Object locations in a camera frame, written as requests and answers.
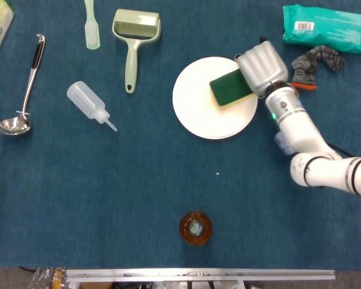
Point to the green wet wipes pack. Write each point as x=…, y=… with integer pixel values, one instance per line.
x=325, y=30

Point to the grey striped sock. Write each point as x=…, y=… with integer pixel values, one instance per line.
x=307, y=67

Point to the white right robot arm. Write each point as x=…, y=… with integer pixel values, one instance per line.
x=294, y=126

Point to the crinkled clear plastic bag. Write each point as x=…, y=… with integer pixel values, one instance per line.
x=43, y=278

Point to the steel ladle with black grip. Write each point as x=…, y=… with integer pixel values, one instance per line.
x=13, y=125

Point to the translucent plastic squeeze bottle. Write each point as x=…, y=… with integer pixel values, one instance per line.
x=84, y=99

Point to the teal felt table mat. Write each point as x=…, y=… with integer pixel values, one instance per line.
x=108, y=180

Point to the pale green lint roller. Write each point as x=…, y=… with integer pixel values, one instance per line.
x=131, y=60

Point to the small pale green brush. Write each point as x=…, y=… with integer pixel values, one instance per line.
x=92, y=33

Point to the green and yellow sponge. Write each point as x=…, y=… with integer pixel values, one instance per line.
x=228, y=87

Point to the aluminium frame rail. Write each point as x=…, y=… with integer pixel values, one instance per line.
x=198, y=274

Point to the white round plate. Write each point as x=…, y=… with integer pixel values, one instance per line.
x=198, y=120

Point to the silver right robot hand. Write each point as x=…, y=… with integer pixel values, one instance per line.
x=263, y=67

